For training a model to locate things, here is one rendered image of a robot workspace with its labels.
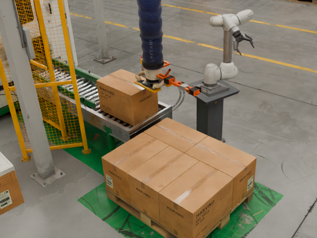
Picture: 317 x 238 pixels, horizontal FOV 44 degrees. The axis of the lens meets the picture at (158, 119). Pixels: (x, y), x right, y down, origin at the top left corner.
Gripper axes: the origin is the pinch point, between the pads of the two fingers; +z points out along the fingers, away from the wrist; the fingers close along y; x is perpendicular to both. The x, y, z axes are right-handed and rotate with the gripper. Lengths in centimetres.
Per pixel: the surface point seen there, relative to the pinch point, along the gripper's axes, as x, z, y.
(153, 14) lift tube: -32, -65, -60
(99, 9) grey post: 227, -289, -143
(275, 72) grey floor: 307, -55, 64
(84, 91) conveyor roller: 99, -101, -191
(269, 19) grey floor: 509, -231, 152
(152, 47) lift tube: -9, -48, -77
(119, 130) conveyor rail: 48, -11, -157
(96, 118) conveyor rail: 60, -42, -179
